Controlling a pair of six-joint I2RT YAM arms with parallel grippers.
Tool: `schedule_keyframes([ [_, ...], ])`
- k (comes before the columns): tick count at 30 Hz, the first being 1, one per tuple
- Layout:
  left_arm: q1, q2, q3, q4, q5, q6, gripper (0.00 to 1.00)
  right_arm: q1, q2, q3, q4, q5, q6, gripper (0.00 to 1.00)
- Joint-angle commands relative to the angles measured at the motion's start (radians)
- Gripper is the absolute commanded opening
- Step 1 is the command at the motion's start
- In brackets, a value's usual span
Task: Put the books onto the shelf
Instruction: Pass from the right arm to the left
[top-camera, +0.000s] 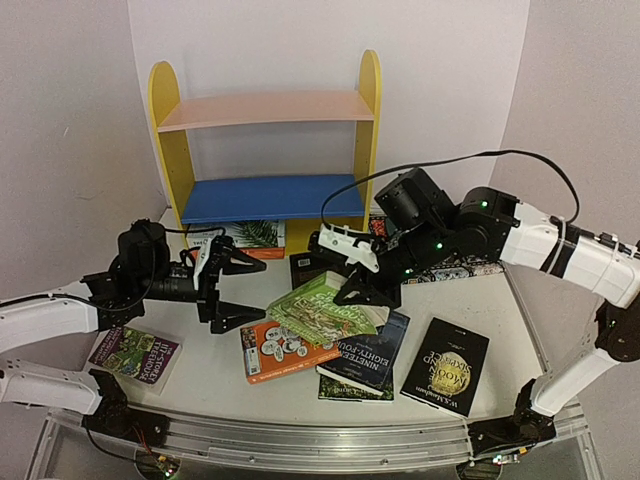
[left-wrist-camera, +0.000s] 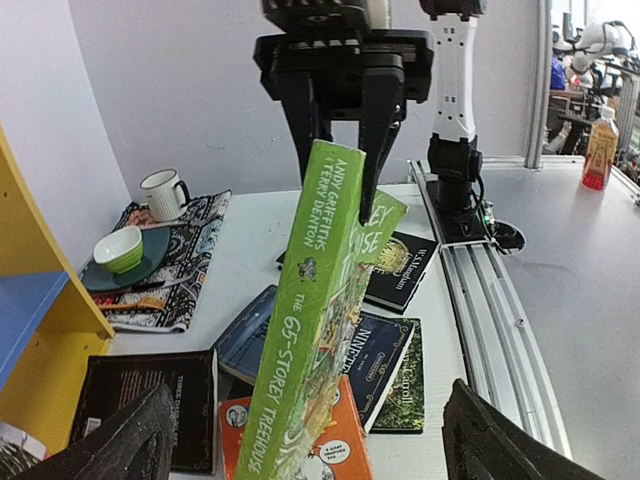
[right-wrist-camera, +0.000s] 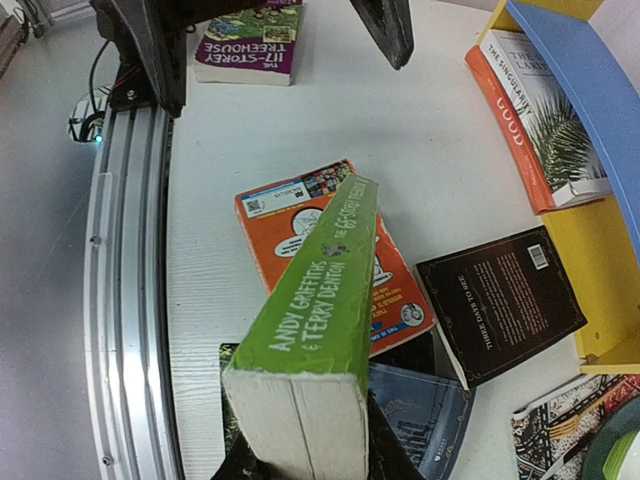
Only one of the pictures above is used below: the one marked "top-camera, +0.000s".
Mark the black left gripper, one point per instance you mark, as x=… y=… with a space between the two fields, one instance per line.
x=212 y=310

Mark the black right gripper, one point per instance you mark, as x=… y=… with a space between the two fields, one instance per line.
x=379 y=275

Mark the large orange Good Morning book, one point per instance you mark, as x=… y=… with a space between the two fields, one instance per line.
x=271 y=253

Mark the white Singularity palm book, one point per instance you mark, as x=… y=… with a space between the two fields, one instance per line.
x=245 y=234

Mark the green cartoon paperback book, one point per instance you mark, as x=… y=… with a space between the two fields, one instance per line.
x=310 y=312

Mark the orange cartoon paperback book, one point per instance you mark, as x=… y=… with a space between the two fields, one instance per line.
x=272 y=351

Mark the purple Treehouse book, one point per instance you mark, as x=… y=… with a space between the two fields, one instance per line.
x=136 y=357

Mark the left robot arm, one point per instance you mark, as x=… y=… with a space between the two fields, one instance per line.
x=142 y=270

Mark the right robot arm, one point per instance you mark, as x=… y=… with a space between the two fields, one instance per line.
x=497 y=226

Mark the Nineteen Eighty-Four book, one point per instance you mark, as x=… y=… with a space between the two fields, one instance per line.
x=367 y=361

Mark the black paperback barcode book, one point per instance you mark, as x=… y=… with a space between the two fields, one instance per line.
x=305 y=267

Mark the patterned cloth mat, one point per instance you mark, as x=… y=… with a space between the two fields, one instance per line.
x=449 y=269

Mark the black Moon and Sixpence book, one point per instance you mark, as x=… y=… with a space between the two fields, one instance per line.
x=447 y=368

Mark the dark green forest book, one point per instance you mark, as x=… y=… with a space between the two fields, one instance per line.
x=333 y=390

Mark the yellow pink blue bookshelf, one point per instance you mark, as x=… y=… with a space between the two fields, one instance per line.
x=295 y=156

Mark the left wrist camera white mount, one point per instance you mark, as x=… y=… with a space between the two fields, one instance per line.
x=201 y=261

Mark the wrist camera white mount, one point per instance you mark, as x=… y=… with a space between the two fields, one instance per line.
x=201 y=261
x=355 y=246

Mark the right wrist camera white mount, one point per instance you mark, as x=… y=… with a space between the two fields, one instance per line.
x=355 y=246

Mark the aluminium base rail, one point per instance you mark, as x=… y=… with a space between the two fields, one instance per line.
x=324 y=437

